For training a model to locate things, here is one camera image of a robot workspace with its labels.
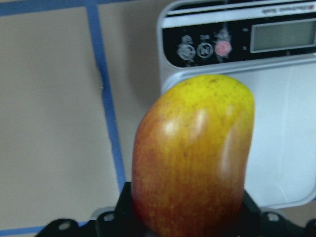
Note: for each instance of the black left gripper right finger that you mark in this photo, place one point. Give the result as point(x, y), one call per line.
point(255, 222)

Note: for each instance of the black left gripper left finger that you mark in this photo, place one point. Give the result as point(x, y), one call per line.
point(120, 222)

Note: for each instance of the red yellow mango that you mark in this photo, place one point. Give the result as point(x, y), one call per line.
point(190, 155)

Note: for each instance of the silver digital kitchen scale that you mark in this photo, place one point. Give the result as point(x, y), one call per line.
point(269, 46)

